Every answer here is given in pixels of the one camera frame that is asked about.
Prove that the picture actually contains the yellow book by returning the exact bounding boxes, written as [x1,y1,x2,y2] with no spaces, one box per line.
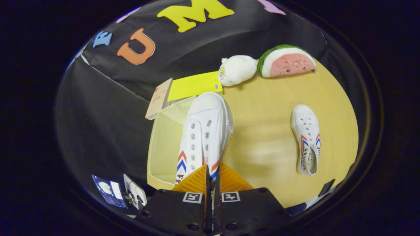
[167,71,223,102]

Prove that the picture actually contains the beige paperback book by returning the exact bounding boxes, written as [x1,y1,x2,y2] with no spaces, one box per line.
[145,78,173,121]

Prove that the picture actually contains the white plush toy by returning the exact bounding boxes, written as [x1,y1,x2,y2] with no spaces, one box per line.
[218,55,259,87]

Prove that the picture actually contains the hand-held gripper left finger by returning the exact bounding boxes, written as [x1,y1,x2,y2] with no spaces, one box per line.
[139,165,212,236]

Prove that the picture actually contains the watermelon slice plush toy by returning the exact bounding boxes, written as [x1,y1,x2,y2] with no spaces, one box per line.
[257,44,317,78]

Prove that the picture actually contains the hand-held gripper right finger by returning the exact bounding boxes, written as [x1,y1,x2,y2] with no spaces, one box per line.
[213,162,292,236]

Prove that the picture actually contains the white canvas shoe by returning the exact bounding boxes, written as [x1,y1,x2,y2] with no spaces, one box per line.
[291,104,321,176]
[175,92,234,187]

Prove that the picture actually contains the blue printed packet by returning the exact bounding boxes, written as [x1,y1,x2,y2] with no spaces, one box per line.
[92,175,128,208]

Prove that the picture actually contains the grey-green fabric storage box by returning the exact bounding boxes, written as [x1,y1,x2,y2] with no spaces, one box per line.
[147,95,197,190]

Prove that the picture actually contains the white device with cable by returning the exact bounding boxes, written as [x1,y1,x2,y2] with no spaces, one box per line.
[123,174,148,210]

